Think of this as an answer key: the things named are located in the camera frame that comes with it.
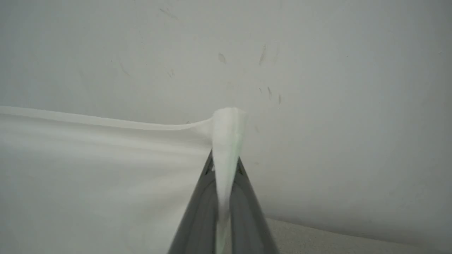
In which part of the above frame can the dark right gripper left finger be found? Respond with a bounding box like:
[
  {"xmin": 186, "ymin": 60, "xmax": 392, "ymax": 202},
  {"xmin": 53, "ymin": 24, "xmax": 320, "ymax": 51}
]
[{"xmin": 168, "ymin": 150, "xmax": 217, "ymax": 254}]

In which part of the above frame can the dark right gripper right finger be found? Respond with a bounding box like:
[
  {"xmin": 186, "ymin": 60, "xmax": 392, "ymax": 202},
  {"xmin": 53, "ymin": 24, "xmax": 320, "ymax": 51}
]
[{"xmin": 230, "ymin": 156, "xmax": 279, "ymax": 254}]

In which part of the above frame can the white garment with black stitching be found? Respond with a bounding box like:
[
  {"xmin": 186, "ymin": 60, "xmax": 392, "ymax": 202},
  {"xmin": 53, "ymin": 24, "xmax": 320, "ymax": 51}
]
[{"xmin": 0, "ymin": 106, "xmax": 248, "ymax": 254}]

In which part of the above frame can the grey fabric sofa seat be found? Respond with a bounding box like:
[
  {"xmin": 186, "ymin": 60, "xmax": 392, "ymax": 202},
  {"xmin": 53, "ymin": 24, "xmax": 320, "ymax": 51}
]
[{"xmin": 267, "ymin": 218, "xmax": 452, "ymax": 254}]

